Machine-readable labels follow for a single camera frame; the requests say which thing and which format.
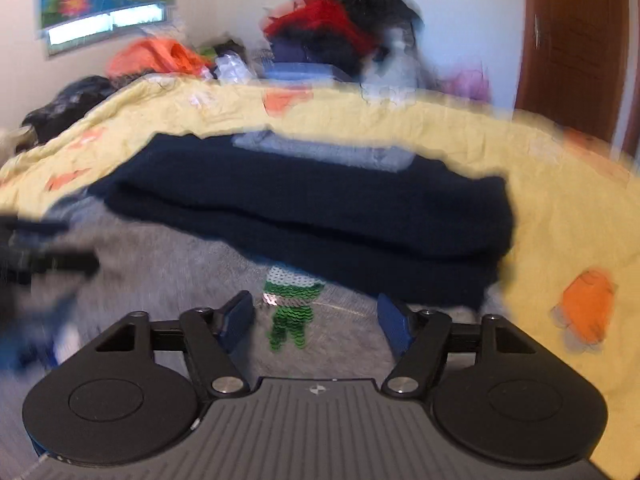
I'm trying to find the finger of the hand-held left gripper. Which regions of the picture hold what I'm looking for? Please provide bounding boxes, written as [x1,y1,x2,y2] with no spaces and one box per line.
[0,214,70,237]
[15,249,101,282]

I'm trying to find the navy folded garment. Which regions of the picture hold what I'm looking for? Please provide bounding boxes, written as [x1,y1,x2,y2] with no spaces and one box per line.
[87,132,516,311]

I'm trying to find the blue folded cloth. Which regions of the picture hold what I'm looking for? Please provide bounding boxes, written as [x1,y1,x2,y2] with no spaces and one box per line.
[262,61,356,83]

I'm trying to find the orange cloth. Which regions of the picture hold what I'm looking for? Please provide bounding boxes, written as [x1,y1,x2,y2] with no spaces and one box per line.
[107,37,213,78]

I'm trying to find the white crumpled bag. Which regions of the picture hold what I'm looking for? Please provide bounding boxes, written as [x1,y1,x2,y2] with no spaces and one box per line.
[216,52,258,85]

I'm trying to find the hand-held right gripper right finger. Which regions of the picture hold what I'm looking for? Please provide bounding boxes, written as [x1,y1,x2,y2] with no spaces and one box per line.
[377,293,540,401]

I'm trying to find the grey knit garment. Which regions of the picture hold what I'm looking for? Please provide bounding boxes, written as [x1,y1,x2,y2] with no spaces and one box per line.
[0,195,496,461]

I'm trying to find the red cloth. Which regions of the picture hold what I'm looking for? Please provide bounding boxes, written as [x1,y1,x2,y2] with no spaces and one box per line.
[262,0,378,51]

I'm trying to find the pink cloth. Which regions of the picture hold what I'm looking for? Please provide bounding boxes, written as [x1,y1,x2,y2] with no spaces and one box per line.
[442,62,493,103]

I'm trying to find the black cloth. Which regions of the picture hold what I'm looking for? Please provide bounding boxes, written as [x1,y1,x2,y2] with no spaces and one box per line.
[22,76,121,143]

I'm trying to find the pile of dark clothes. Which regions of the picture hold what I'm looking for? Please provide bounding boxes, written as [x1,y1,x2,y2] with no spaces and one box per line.
[270,0,426,78]

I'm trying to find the pale grey cloth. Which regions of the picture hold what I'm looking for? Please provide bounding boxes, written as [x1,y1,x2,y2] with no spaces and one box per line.
[362,27,421,96]

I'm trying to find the brown wooden door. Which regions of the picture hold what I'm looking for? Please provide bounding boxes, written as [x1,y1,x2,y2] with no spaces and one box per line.
[512,0,632,143]

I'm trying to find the light grey folded cloth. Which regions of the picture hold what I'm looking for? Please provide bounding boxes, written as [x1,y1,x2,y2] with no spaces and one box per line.
[232,130,418,172]

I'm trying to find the yellow carrot print blanket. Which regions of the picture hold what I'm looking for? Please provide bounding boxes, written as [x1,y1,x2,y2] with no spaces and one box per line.
[0,77,640,480]

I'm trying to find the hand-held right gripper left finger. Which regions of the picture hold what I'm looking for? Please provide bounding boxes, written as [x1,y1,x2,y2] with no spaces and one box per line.
[94,290,257,400]

